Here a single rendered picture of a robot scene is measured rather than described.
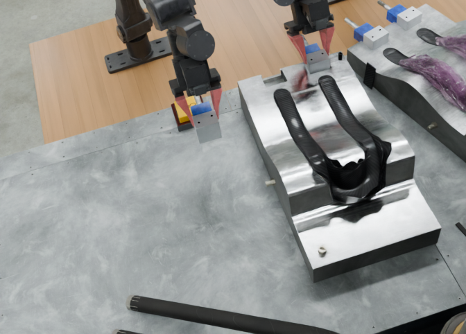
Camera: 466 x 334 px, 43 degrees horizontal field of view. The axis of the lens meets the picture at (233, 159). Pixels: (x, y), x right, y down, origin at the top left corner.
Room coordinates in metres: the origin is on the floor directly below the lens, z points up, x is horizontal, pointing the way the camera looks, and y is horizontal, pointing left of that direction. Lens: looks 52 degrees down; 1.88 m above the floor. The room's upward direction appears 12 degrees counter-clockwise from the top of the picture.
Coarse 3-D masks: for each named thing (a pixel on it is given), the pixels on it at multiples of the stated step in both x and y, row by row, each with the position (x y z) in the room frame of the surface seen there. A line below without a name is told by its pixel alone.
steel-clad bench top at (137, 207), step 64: (128, 128) 1.01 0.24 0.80; (192, 128) 0.96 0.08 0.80; (0, 192) 0.89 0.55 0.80; (64, 192) 0.85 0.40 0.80; (128, 192) 0.81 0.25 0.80; (192, 192) 0.78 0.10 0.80; (256, 192) 0.74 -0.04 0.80; (448, 192) 0.64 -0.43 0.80; (0, 256) 0.71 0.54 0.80; (64, 256) 0.68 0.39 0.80; (128, 256) 0.65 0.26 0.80; (192, 256) 0.62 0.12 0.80; (256, 256) 0.59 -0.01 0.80; (448, 256) 0.50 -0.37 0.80; (0, 320) 0.56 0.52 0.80; (64, 320) 0.53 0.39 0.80; (128, 320) 0.51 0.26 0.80; (320, 320) 0.43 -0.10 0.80; (384, 320) 0.40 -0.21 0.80
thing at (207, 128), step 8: (200, 104) 0.89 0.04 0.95; (208, 104) 0.89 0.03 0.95; (192, 112) 0.87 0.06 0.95; (200, 112) 0.87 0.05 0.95; (208, 112) 0.85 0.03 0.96; (200, 120) 0.84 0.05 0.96; (208, 120) 0.83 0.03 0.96; (216, 120) 0.83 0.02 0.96; (200, 128) 0.82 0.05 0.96; (208, 128) 0.82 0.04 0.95; (216, 128) 0.82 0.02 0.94; (200, 136) 0.82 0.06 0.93; (208, 136) 0.82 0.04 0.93; (216, 136) 0.82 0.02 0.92
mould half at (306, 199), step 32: (256, 96) 0.94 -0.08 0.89; (320, 96) 0.90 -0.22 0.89; (352, 96) 0.88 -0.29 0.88; (256, 128) 0.85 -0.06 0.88; (320, 128) 0.81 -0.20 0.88; (384, 128) 0.75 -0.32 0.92; (288, 160) 0.72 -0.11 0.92; (352, 160) 0.68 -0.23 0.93; (288, 192) 0.63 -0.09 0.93; (320, 192) 0.63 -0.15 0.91; (384, 192) 0.63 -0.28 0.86; (416, 192) 0.62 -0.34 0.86; (320, 224) 0.59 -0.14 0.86; (352, 224) 0.58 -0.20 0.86; (384, 224) 0.56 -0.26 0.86; (416, 224) 0.55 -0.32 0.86; (320, 256) 0.52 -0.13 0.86; (352, 256) 0.51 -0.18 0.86; (384, 256) 0.52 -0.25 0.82
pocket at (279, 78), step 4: (280, 72) 1.01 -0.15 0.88; (272, 76) 1.01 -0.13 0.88; (276, 76) 1.00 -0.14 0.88; (280, 76) 1.00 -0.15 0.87; (284, 76) 0.99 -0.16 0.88; (264, 80) 1.00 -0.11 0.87; (268, 80) 1.00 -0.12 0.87; (272, 80) 1.00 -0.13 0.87; (276, 80) 1.00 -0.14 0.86; (280, 80) 1.00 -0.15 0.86; (284, 80) 0.99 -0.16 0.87; (264, 84) 1.00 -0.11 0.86; (268, 84) 1.00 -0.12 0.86; (272, 84) 0.99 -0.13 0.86; (276, 84) 0.99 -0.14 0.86
